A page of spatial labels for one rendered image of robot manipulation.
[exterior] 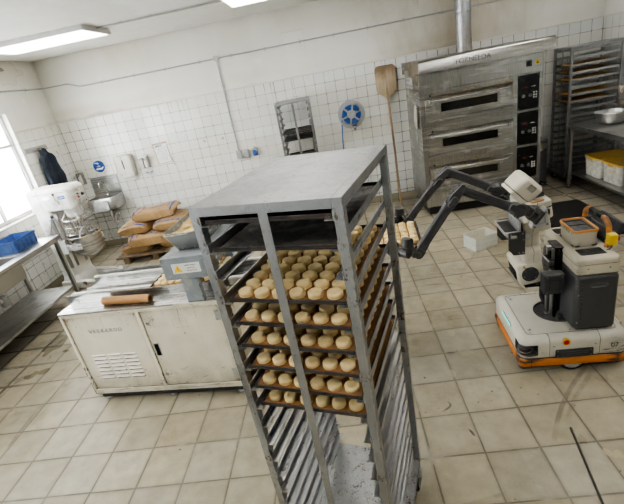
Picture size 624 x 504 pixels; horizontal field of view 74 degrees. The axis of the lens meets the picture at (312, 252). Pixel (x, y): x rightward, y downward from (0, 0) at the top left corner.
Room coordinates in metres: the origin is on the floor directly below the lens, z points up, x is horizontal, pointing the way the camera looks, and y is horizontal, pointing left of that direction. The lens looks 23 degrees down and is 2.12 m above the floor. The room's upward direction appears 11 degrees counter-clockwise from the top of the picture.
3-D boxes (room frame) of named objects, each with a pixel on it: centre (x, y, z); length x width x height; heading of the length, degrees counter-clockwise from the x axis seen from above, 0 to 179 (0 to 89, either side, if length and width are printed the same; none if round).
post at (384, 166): (1.60, -0.34, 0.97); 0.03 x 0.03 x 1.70; 66
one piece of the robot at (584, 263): (2.42, -1.70, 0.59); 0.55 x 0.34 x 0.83; 169
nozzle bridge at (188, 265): (2.91, 0.77, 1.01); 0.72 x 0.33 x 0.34; 168
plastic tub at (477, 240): (4.23, -1.89, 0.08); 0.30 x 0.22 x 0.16; 105
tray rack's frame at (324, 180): (1.41, -0.01, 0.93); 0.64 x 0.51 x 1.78; 156
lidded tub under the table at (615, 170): (4.74, -3.97, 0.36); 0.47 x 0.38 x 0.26; 84
